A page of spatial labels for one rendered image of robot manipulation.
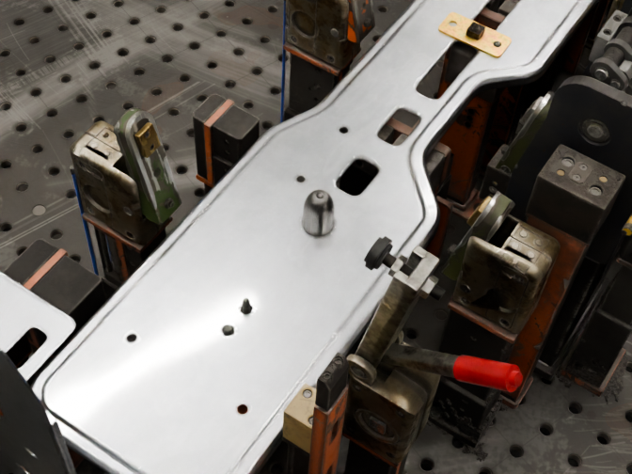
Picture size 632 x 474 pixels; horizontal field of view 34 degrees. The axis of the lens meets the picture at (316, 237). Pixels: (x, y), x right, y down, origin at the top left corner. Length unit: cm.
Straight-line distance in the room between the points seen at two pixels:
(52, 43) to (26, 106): 13
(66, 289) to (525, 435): 59
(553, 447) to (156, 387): 55
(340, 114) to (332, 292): 24
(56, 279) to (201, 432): 23
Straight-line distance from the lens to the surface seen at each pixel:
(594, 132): 101
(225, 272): 104
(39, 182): 152
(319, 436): 84
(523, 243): 101
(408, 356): 89
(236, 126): 117
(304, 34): 132
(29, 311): 104
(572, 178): 100
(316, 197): 104
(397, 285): 79
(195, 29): 170
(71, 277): 108
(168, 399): 97
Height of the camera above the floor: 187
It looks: 55 degrees down
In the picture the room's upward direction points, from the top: 4 degrees clockwise
